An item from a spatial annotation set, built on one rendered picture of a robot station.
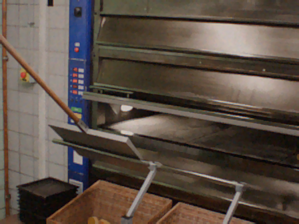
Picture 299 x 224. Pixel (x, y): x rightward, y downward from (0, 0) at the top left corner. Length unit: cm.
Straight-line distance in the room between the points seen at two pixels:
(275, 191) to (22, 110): 192
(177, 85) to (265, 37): 58
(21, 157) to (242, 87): 185
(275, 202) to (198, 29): 100
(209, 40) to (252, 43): 25
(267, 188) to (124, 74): 108
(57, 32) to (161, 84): 88
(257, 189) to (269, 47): 74
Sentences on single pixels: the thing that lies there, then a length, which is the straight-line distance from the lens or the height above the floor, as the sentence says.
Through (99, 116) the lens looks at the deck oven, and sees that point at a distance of 338.
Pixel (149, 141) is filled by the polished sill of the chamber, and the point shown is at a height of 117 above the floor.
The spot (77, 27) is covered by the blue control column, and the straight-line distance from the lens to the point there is 337.
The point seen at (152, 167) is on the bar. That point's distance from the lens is 268.
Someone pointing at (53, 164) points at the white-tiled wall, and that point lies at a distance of 372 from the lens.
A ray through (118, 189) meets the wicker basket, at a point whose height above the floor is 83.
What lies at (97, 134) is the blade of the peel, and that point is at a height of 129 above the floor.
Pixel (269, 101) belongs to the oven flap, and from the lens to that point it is 271.
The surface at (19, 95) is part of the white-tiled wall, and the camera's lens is 387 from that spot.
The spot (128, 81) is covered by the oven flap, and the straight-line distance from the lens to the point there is 316.
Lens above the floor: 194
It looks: 11 degrees down
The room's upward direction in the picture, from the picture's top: 2 degrees clockwise
